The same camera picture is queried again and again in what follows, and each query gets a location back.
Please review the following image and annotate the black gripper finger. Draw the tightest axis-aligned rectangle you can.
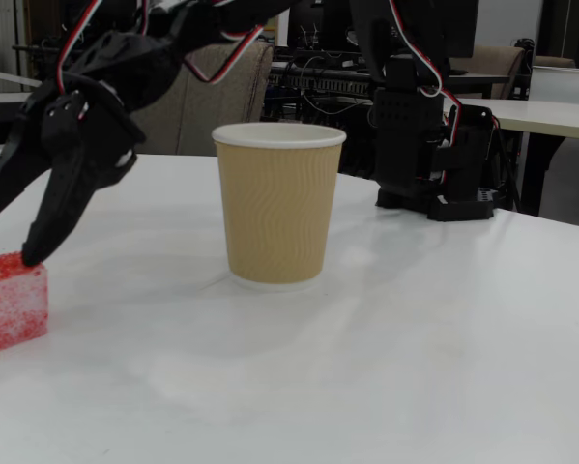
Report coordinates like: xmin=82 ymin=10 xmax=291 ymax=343
xmin=0 ymin=96 xmax=53 ymax=231

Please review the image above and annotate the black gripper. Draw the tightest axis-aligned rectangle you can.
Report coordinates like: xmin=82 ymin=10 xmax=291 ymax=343
xmin=21 ymin=4 xmax=222 ymax=267

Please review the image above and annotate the red foam cube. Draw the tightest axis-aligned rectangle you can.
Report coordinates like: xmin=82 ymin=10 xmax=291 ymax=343
xmin=0 ymin=251 xmax=50 ymax=357

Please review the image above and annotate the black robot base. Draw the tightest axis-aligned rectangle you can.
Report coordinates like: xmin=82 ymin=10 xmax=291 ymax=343
xmin=375 ymin=103 xmax=503 ymax=223

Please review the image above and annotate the tan ribbed paper cup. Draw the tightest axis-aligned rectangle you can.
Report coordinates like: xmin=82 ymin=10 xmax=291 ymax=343
xmin=211 ymin=122 xmax=348 ymax=293

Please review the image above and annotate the dark cluttered background desk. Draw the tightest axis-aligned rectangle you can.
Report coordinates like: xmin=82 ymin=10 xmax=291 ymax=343
xmin=11 ymin=41 xmax=71 ymax=91

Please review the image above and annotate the beige fabric chair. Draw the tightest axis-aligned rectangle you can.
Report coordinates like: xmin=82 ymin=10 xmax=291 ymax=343
xmin=129 ymin=41 xmax=275 ymax=157
xmin=450 ymin=45 xmax=527 ymax=101

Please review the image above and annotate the cluttered black desk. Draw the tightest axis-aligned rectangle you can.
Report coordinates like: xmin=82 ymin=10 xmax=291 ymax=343
xmin=269 ymin=52 xmax=512 ymax=122

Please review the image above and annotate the black monitor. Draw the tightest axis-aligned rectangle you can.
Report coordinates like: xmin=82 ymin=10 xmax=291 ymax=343
xmin=288 ymin=0 xmax=478 ymax=54

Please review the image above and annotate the white table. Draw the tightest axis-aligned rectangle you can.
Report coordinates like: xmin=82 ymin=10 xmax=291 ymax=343
xmin=455 ymin=99 xmax=579 ymax=217

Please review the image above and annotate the beige chair top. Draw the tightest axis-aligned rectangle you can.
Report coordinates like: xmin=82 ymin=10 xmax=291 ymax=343
xmin=533 ymin=55 xmax=576 ymax=69

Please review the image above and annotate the white desk partition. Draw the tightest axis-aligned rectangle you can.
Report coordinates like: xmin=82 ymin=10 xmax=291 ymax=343
xmin=530 ymin=66 xmax=579 ymax=102

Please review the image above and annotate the thin black power cable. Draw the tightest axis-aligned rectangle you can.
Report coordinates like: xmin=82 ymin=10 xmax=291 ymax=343
xmin=491 ymin=128 xmax=522 ymax=214

